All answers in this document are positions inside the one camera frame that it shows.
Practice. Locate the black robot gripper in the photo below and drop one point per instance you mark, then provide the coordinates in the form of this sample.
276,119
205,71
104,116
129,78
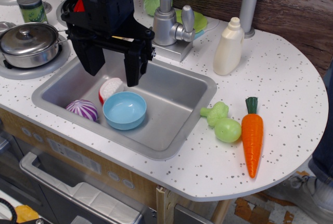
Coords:
110,24

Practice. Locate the cream detergent bottle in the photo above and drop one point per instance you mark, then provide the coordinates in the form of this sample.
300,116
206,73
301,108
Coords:
228,52

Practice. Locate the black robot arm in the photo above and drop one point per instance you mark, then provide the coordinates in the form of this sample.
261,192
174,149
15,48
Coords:
110,24

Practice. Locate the grey toy sink basin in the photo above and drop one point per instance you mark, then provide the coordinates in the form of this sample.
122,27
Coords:
153,118

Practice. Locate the red white toy radish slice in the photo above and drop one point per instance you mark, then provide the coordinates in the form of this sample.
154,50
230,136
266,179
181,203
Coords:
110,87

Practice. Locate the blue plastic bowl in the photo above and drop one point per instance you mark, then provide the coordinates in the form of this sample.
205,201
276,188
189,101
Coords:
125,110

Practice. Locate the purple white toy onion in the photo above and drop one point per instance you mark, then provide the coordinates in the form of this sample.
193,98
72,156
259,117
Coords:
83,108

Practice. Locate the red toy pepper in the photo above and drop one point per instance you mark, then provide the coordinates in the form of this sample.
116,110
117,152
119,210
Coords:
79,7

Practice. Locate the silver toy faucet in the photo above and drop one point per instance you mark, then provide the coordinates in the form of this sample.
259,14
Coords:
172,39

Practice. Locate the green toy cabbage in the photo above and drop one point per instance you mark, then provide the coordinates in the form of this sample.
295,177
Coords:
152,1

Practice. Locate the steel pot with lid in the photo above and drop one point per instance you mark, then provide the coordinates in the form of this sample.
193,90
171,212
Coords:
31,45

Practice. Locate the green plastic plate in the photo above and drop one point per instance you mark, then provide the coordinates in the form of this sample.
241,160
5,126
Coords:
200,20

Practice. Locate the green pea tin can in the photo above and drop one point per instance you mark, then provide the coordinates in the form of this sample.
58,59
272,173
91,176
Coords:
32,11

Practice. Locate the light green toy broccoli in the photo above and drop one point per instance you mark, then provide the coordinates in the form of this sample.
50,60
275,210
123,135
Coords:
218,111

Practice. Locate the orange toy carrot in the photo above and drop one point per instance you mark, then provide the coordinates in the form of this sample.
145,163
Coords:
252,129

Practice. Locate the grey vertical support pole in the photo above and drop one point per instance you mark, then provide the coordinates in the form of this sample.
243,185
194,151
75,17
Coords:
246,17

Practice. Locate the yellow object at bottom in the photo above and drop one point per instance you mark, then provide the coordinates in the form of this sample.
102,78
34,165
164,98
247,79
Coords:
25,213

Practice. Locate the blue jeans leg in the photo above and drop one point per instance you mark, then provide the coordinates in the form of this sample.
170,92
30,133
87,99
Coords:
321,161

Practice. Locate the grey sneaker shoe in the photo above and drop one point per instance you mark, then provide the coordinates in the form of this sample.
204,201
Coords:
308,193

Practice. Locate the grey oven door handle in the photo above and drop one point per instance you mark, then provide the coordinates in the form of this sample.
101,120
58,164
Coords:
73,200

